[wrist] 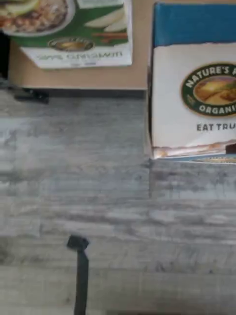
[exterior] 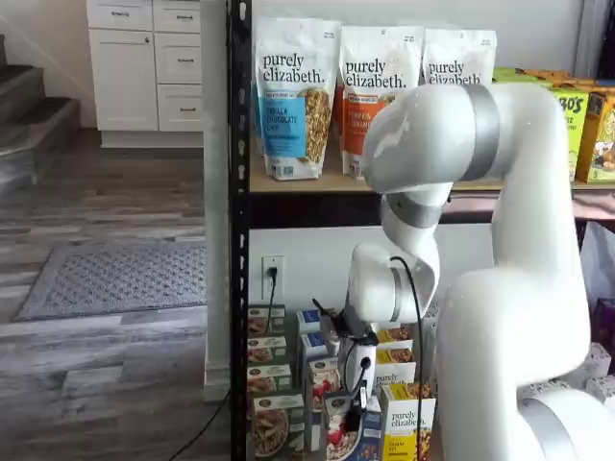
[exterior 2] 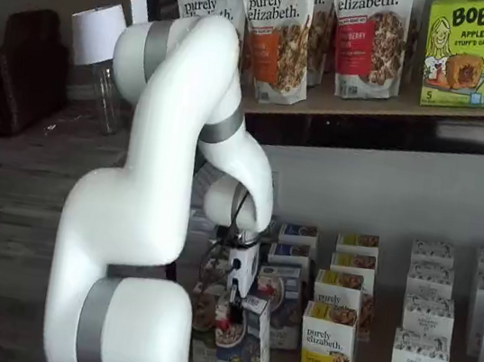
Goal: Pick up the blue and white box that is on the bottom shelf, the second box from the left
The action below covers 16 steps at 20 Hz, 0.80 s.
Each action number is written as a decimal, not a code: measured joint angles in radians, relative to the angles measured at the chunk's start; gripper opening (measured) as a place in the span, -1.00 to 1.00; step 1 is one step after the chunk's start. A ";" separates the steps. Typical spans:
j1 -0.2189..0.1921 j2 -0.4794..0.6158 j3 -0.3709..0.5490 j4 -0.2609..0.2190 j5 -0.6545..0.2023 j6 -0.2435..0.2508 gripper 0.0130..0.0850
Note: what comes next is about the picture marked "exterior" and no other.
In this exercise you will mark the purple bag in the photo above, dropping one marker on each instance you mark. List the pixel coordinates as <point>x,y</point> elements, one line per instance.
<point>605,322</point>

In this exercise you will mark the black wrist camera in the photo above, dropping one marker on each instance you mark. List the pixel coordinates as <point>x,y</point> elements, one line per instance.
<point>329,326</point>

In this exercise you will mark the yellow snack box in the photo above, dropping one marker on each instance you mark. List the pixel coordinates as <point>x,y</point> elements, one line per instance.
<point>600,144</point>
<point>567,79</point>

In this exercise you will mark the wooden shelf board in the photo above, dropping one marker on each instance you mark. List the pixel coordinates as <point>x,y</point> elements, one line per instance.
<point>327,185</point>

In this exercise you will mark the black metal shelf frame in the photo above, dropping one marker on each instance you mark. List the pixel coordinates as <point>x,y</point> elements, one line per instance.
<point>239,240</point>

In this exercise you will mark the white plastic bag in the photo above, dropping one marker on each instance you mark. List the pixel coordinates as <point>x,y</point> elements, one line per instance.
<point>600,259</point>

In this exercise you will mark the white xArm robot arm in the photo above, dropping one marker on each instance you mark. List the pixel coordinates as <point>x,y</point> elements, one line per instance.
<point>528,240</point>

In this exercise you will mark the orange label granola pouch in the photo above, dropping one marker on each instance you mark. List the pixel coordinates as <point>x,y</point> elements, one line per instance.
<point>339,115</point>
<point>370,96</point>

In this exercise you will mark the yellow white granola box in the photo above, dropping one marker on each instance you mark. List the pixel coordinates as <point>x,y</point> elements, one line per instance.
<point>394,355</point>
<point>396,336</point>
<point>394,377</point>
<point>403,432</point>

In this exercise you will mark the red label granola pouch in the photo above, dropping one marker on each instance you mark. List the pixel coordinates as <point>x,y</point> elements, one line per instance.
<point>456,57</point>

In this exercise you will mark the grey wooden stairs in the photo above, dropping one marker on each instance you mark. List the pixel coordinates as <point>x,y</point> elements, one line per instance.
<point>29,110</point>

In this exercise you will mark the green white cereal box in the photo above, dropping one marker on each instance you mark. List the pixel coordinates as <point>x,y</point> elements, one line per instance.
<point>269,379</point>
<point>266,350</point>
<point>264,322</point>
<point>278,427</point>

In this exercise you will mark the white organic pantry box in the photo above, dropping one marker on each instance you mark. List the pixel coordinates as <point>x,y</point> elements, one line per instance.
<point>600,360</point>

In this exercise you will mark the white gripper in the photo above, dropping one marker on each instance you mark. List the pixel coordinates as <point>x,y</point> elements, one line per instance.
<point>355,365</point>

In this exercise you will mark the grey doormat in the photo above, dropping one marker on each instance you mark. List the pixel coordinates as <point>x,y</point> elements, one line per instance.
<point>120,283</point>

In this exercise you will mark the white wall outlet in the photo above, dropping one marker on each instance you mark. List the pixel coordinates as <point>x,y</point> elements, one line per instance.
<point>279,290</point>

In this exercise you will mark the white drawer cabinet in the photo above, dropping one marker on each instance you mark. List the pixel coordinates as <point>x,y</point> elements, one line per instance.
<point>125,77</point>

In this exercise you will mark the blue label granola pouch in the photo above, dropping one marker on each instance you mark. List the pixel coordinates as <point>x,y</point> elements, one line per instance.
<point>288,105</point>
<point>257,120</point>

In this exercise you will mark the green Bobo's snack box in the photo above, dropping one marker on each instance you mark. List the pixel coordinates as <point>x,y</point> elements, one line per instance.
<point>574,125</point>
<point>509,74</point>

